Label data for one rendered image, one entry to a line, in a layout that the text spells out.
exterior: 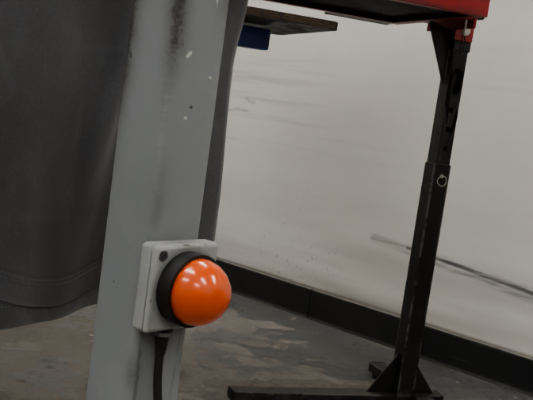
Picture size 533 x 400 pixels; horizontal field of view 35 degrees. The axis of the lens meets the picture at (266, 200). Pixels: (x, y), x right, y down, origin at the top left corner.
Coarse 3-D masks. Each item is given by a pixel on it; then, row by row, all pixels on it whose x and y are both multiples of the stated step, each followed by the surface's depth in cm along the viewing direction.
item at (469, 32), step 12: (432, 24) 215; (432, 36) 216; (444, 36) 217; (456, 36) 215; (468, 36) 216; (444, 48) 217; (444, 60) 218; (444, 72) 218; (396, 360) 227; (384, 372) 226; (396, 372) 228; (420, 372) 230; (372, 384) 226; (384, 384) 227; (420, 384) 231
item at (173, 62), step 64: (192, 0) 47; (128, 64) 49; (192, 64) 47; (128, 128) 49; (192, 128) 48; (128, 192) 49; (192, 192) 49; (128, 256) 48; (128, 320) 48; (128, 384) 49
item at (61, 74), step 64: (0, 0) 69; (64, 0) 74; (128, 0) 79; (0, 64) 70; (64, 64) 75; (0, 128) 72; (64, 128) 77; (0, 192) 73; (64, 192) 79; (0, 256) 74; (64, 256) 80; (0, 320) 74
